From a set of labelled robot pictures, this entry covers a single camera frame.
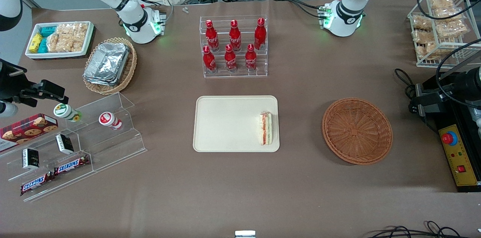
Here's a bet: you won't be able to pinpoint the white cylinder part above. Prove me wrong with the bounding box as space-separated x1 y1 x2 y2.
0 103 18 117

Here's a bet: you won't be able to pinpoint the triangular layered sandwich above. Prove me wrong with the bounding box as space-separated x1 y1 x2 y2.
259 112 272 146

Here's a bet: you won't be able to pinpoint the oval light wicker basket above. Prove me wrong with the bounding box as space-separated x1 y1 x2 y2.
83 37 138 95

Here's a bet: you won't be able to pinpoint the black table cable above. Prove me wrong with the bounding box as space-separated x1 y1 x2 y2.
395 68 416 99

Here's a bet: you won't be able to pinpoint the red lid white cup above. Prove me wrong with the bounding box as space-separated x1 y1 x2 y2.
99 112 123 130

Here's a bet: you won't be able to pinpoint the grey black box device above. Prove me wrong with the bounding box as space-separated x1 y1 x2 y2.
408 83 451 123

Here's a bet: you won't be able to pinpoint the Snickers chocolate bar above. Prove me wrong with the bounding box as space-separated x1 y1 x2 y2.
54 155 91 176
20 172 55 196

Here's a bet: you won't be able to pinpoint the cream plastic serving tray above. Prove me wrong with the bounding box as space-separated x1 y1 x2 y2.
193 95 280 153

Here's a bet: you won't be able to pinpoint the small black white box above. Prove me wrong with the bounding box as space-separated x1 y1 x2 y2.
56 134 74 155
22 148 40 170

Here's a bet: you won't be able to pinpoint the white rectangular snack tray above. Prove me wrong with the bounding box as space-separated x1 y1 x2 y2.
25 21 94 59

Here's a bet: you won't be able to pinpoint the yellow emergency stop box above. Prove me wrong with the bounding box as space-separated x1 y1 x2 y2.
439 124 480 187

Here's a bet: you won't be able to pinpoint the white wire rack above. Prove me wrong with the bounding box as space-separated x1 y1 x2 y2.
408 0 481 68

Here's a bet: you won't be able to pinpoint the clear acrylic bottle rack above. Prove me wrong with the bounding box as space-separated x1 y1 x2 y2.
199 15 268 78

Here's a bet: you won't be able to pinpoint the clear rice cracker pack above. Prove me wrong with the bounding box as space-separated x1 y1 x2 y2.
57 23 89 41
46 33 85 53

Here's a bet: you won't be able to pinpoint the clear acrylic stepped display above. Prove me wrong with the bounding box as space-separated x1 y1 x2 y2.
0 92 147 203

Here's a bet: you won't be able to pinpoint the red cola bottle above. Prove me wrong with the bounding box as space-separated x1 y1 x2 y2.
203 45 216 73
245 44 257 72
205 20 220 52
229 20 242 52
224 44 237 73
254 18 267 51

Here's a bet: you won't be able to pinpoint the red tartan cookie box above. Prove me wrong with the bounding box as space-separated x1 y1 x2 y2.
0 113 59 152

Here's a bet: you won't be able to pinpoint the yellow snack packet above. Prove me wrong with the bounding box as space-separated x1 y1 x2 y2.
29 33 43 53

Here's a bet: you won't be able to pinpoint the black floor cables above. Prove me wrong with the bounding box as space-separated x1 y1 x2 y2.
368 221 466 238

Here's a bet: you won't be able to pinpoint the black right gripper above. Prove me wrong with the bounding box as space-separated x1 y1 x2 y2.
0 60 69 105

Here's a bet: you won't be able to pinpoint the stacked aluminium foil trays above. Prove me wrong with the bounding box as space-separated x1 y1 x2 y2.
83 42 130 86

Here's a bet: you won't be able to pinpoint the round brown wicker basket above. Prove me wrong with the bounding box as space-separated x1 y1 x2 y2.
322 97 393 166

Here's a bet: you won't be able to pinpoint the green lid sunflower cup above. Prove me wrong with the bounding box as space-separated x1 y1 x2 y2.
53 103 82 122

